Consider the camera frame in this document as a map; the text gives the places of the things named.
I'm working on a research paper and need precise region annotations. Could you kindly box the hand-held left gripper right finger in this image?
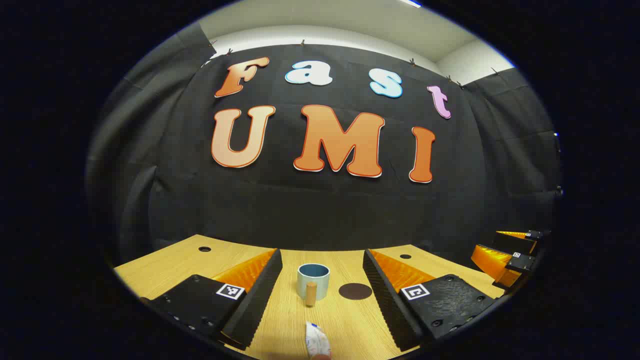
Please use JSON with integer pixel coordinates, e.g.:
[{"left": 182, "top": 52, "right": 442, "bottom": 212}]
[{"left": 362, "top": 248, "right": 503, "bottom": 352}]

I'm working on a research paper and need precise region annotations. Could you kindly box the wooden desktop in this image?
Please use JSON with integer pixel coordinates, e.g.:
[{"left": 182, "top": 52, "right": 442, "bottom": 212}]
[{"left": 114, "top": 234, "right": 506, "bottom": 360}]

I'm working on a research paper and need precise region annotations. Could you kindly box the light blue cup wooden handle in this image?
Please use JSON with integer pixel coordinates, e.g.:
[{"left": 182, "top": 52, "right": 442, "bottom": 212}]
[{"left": 297, "top": 263, "right": 331, "bottom": 307}]

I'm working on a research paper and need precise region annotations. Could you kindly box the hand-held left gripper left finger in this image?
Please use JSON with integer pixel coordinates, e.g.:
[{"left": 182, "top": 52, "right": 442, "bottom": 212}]
[{"left": 142, "top": 248, "right": 284, "bottom": 351}]

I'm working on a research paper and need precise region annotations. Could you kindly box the round dark brown coaster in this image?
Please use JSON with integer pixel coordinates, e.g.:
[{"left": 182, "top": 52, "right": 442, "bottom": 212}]
[{"left": 338, "top": 283, "right": 373, "bottom": 301}]

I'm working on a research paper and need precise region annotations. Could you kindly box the white toothpaste tube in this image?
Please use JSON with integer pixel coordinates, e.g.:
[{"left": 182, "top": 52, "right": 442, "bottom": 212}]
[{"left": 305, "top": 321, "right": 333, "bottom": 360}]

